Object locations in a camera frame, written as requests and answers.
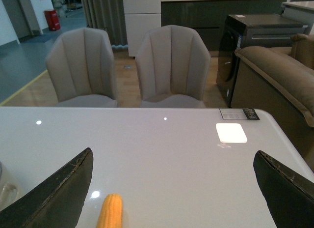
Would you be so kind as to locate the yellow corn cob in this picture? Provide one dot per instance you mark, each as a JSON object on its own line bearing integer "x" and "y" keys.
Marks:
{"x": 111, "y": 212}

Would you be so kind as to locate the white steel pot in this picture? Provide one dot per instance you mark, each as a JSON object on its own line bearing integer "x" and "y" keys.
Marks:
{"x": 10, "y": 188}

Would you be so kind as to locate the black appliance box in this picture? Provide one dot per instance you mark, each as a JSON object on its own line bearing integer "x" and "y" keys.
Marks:
{"x": 266, "y": 30}

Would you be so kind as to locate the beige chair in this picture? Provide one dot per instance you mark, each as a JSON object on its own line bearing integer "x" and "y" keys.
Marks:
{"x": 82, "y": 69}
{"x": 172, "y": 67}

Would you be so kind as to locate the white cabinet column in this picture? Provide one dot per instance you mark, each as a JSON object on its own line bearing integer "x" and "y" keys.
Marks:
{"x": 141, "y": 16}

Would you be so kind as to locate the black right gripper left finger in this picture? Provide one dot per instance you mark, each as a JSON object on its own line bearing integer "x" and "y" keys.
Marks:
{"x": 57, "y": 202}

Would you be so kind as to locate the red fire extinguisher box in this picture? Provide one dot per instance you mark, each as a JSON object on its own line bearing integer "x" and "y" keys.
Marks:
{"x": 52, "y": 19}

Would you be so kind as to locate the table label sticker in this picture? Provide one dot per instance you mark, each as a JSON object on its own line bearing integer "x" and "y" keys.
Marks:
{"x": 239, "y": 114}

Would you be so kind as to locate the beige chair right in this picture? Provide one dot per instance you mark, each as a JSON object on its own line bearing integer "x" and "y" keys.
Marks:
{"x": 172, "y": 67}

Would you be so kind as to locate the beige chair left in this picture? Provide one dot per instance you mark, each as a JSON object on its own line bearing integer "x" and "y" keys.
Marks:
{"x": 82, "y": 69}

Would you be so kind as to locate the brown sofa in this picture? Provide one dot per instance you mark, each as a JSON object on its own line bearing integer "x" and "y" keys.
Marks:
{"x": 269, "y": 76}

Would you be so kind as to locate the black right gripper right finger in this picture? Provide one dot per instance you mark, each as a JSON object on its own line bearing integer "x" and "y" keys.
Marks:
{"x": 289, "y": 196}

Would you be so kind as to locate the grey curtain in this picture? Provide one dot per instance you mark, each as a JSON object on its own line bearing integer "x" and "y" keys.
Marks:
{"x": 107, "y": 15}

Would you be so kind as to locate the dark kitchen counter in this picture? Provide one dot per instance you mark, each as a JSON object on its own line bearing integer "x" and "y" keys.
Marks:
{"x": 207, "y": 17}

